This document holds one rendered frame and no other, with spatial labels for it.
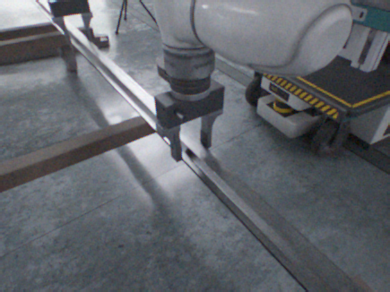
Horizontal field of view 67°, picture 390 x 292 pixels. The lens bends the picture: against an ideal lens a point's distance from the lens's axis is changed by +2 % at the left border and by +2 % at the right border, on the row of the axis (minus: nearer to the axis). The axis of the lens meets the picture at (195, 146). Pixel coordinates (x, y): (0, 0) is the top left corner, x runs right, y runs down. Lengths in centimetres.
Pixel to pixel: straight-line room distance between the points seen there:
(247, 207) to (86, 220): 76
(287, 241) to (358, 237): 71
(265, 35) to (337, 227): 94
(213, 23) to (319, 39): 12
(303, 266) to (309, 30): 32
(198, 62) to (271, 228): 29
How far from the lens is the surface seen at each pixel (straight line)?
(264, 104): 146
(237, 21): 34
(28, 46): 173
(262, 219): 50
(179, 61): 48
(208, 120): 60
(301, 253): 48
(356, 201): 128
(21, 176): 99
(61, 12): 124
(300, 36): 31
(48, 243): 115
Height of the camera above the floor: 88
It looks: 40 degrees down
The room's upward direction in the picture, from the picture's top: 1 degrees counter-clockwise
